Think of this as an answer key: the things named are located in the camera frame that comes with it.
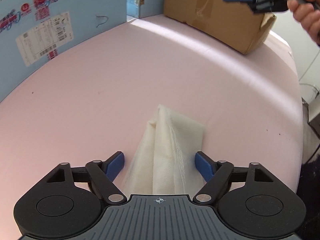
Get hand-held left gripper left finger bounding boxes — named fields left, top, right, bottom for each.
left=46, top=151, right=127, bottom=204

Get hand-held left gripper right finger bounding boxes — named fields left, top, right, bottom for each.
left=194, top=151, right=275, bottom=204

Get white non-woven shopping bag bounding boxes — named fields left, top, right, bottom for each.
left=122, top=104, right=205, bottom=195

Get person's right hand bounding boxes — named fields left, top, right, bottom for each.
left=287, top=0, right=320, bottom=47

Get brown cardboard box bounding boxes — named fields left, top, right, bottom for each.
left=163, top=0, right=277, bottom=55

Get person's dark clothing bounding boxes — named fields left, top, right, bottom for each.
left=296, top=152, right=320, bottom=240

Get grey box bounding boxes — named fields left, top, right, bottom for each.
left=307, top=100, right=320, bottom=137

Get large blue cardboard box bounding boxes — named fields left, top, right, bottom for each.
left=0, top=0, right=128, bottom=103

